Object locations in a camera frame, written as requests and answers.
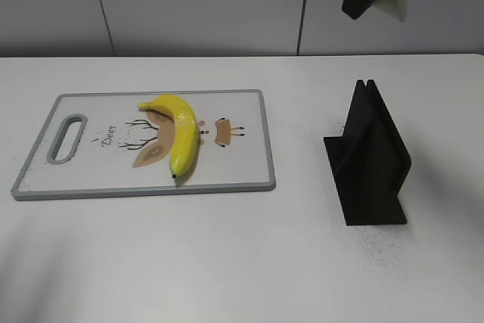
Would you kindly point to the yellow plastic banana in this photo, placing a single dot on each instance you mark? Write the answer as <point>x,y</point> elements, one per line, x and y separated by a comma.
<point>187,131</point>

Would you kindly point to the black knife stand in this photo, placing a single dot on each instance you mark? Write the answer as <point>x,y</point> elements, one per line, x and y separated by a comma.
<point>369,161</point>

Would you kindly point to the white grey-rimmed cutting board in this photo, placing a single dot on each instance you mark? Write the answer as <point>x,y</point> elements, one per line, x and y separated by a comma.
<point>101,145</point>

